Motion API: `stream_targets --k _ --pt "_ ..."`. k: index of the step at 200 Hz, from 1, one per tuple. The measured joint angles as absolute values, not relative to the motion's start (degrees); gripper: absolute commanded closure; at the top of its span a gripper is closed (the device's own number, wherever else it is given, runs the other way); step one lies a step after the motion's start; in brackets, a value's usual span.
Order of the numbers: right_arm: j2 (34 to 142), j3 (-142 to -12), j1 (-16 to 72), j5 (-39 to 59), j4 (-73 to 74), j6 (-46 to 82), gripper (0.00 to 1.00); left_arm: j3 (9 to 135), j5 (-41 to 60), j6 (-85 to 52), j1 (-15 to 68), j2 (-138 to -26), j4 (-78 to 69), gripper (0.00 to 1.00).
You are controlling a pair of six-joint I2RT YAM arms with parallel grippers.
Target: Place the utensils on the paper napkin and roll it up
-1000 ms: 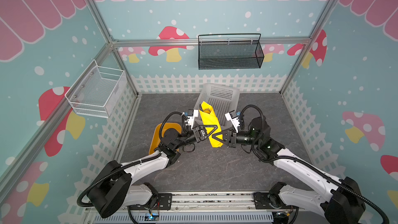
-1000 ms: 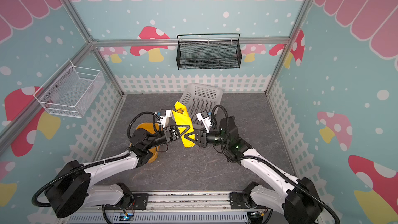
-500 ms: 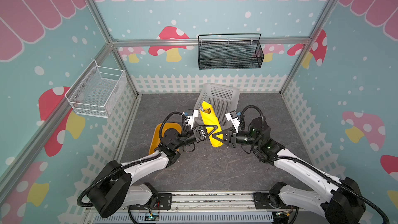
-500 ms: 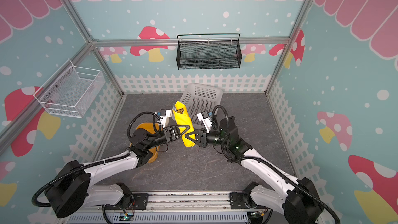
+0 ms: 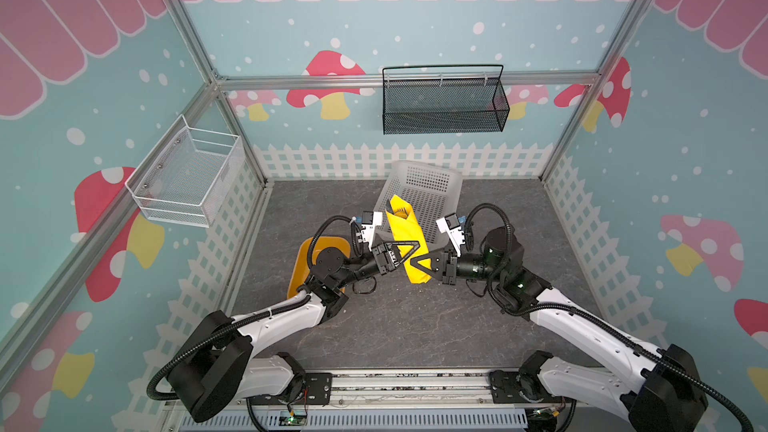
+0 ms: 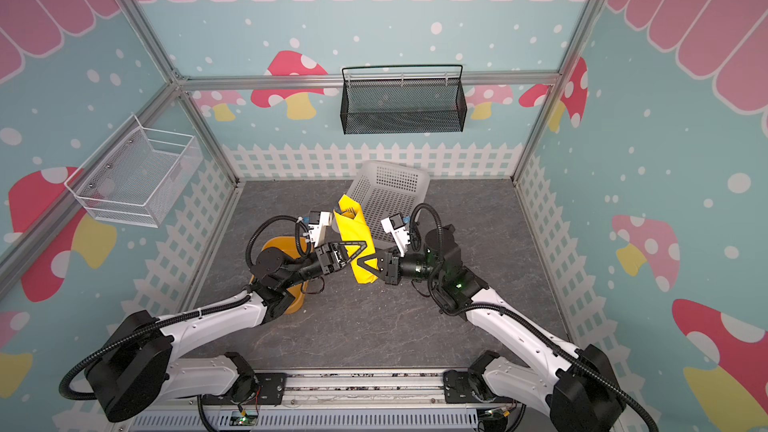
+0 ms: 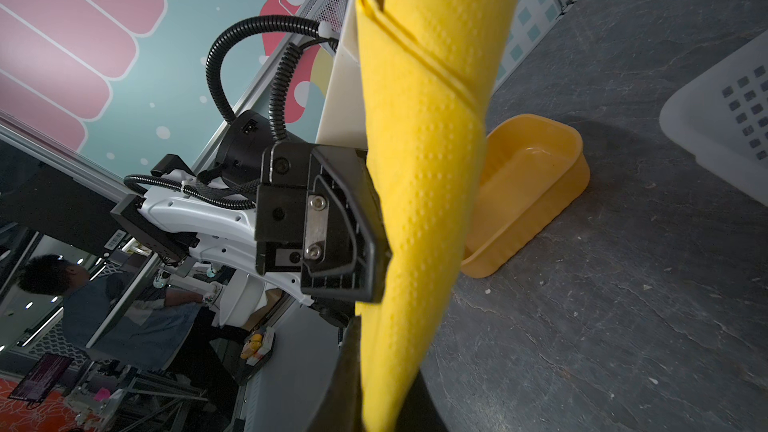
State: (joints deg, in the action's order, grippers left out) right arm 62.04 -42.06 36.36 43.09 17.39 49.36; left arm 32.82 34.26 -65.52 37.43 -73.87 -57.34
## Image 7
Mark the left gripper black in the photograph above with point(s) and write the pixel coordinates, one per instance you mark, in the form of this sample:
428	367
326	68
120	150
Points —
317	212

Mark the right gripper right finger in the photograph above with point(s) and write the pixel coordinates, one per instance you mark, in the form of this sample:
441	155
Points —
418	413

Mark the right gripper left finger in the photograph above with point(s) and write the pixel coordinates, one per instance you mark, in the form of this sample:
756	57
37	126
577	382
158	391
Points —
341	407

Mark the yellow plastic utensil tray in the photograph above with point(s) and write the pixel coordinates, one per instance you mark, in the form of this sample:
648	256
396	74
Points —
534	169

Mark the white perforated plastic basket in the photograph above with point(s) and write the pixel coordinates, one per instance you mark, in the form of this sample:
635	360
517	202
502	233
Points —
720	117

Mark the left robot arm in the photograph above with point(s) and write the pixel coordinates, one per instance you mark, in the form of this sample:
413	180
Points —
189	219

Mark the seated person in background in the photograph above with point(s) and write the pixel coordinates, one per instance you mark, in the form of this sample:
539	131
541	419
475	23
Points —
163	329

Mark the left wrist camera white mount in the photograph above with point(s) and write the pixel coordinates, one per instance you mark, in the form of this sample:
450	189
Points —
343	119

